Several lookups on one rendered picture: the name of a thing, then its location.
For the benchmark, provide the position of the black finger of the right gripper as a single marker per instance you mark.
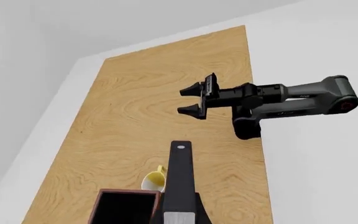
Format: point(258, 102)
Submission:
point(194, 89)
point(193, 110)

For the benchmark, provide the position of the black book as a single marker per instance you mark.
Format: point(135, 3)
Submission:
point(180, 175)

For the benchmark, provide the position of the red-brown desk caddy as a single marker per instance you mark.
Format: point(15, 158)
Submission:
point(123, 207)

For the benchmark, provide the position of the yellow and white mug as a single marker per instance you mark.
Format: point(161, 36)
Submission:
point(154, 179)

